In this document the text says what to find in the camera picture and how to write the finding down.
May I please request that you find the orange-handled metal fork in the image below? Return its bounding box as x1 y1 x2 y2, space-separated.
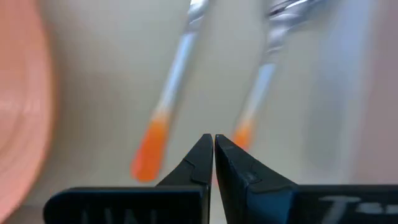
231 0 317 152

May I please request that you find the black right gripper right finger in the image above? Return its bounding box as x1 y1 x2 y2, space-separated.
214 134 398 224

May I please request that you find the beige plastic tray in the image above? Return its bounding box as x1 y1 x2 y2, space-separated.
6 0 371 224

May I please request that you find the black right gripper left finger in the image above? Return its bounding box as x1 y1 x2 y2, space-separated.
43 133 215 224

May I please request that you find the orange round plate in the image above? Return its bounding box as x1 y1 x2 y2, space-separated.
0 0 57 220

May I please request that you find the orange-handled metal spoon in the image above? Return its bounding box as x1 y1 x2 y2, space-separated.
129 0 213 184

